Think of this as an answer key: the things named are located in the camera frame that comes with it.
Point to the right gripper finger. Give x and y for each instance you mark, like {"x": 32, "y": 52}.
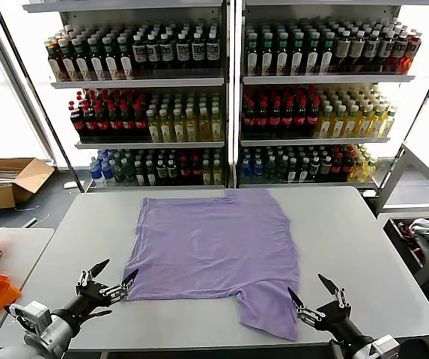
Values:
{"x": 329, "y": 285}
{"x": 296, "y": 301}

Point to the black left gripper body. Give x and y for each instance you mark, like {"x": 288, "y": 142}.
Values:
{"x": 87, "y": 299}

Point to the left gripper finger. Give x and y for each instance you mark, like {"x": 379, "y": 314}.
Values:
{"x": 128, "y": 281}
{"x": 98, "y": 268}

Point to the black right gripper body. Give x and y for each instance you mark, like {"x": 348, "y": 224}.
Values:
{"x": 337, "y": 318}

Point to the purple t-shirt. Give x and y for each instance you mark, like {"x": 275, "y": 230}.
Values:
{"x": 214, "y": 243}

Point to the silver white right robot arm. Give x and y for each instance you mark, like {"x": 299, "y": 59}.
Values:
{"x": 360, "y": 351}

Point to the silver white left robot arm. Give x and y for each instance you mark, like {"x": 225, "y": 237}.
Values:
{"x": 49, "y": 336}

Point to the black storage bin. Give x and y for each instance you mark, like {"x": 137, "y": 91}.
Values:
{"x": 401, "y": 248}

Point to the short white strip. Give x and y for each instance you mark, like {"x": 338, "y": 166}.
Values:
{"x": 30, "y": 222}

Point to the small white floor object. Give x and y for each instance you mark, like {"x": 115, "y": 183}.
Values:
{"x": 70, "y": 184}
{"x": 368, "y": 193}

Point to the red crumpled garment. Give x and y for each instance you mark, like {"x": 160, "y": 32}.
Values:
{"x": 409, "y": 233}

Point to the blue water bottle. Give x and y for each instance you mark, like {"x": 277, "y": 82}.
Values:
{"x": 257, "y": 169}
{"x": 95, "y": 174}
{"x": 245, "y": 169}
{"x": 106, "y": 174}

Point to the small dark drink bottle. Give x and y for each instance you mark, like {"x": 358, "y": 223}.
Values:
{"x": 304, "y": 171}
{"x": 314, "y": 170}
{"x": 325, "y": 170}
{"x": 151, "y": 175}
{"x": 161, "y": 174}
{"x": 172, "y": 174}
{"x": 140, "y": 175}

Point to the small red cap cola bottle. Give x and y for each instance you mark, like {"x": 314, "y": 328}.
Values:
{"x": 337, "y": 168}
{"x": 184, "y": 172}
{"x": 195, "y": 172}
{"x": 347, "y": 168}

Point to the small yellow juice bottle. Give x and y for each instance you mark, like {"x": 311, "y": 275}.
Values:
{"x": 206, "y": 174}
{"x": 369, "y": 170}
{"x": 358, "y": 170}
{"x": 217, "y": 174}

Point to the dark slanted pole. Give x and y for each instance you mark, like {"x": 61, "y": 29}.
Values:
{"x": 42, "y": 112}
{"x": 428, "y": 101}

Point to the grey metal shelving unit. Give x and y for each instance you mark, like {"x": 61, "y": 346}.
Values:
{"x": 311, "y": 79}
{"x": 143, "y": 83}

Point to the green cap dark tea bottle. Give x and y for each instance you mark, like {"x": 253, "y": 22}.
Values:
{"x": 111, "y": 63}
{"x": 125, "y": 61}
{"x": 252, "y": 56}
{"x": 82, "y": 65}
{"x": 326, "y": 56}
{"x": 267, "y": 56}
{"x": 282, "y": 56}
{"x": 68, "y": 65}
{"x": 312, "y": 56}
{"x": 297, "y": 56}
{"x": 96, "y": 63}

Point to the orange tea bottle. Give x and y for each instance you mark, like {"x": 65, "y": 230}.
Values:
{"x": 54, "y": 63}

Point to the dark bottle black-white label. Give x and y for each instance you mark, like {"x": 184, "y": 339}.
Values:
{"x": 197, "y": 50}
{"x": 139, "y": 52}
{"x": 182, "y": 50}
{"x": 386, "y": 50}
{"x": 399, "y": 52}
{"x": 212, "y": 49}
{"x": 166, "y": 50}
{"x": 152, "y": 51}

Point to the dark bottle beige label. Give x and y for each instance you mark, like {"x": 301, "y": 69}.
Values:
{"x": 372, "y": 50}
{"x": 357, "y": 50}
{"x": 343, "y": 50}

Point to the red drink bottle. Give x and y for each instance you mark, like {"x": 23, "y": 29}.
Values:
{"x": 409, "y": 56}

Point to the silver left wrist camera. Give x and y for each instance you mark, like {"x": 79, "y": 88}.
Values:
{"x": 36, "y": 314}

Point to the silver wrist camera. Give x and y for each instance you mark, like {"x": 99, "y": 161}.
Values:
{"x": 386, "y": 346}
{"x": 36, "y": 314}

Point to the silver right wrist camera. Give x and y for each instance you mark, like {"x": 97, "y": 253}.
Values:
{"x": 386, "y": 346}

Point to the grey metal frame cart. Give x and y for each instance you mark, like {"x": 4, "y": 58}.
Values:
{"x": 392, "y": 179}

